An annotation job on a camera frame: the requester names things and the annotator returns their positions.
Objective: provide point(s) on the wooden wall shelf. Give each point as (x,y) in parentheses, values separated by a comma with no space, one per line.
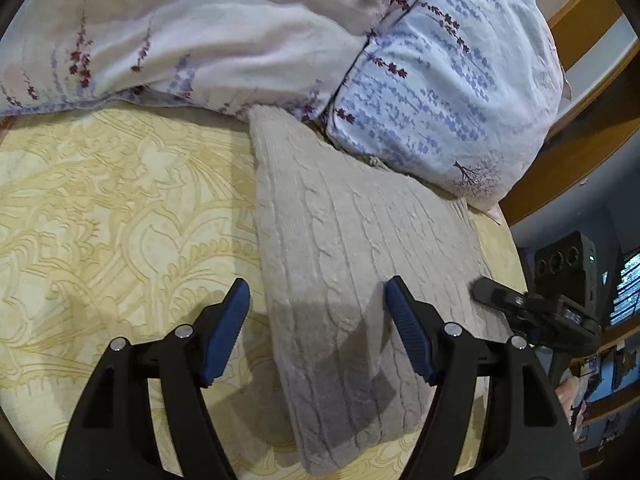
(612,392)

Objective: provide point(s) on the person's right hand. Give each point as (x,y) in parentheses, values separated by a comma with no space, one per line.
(567,392)

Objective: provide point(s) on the barred window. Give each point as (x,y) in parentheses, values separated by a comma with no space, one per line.
(626,300)

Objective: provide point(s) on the floral tree print pillow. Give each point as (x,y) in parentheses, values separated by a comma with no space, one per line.
(459,93)

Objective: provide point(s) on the pink lavender print pillow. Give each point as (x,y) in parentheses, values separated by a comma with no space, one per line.
(224,55)

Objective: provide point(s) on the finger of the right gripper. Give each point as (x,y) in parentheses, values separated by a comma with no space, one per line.
(497,296)

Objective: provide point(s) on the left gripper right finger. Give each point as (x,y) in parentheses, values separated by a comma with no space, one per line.
(525,434)

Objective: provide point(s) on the wooden headboard frame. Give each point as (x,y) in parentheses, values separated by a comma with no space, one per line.
(596,44)

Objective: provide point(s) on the grey cable-knit sweater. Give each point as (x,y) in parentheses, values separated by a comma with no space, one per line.
(332,231)

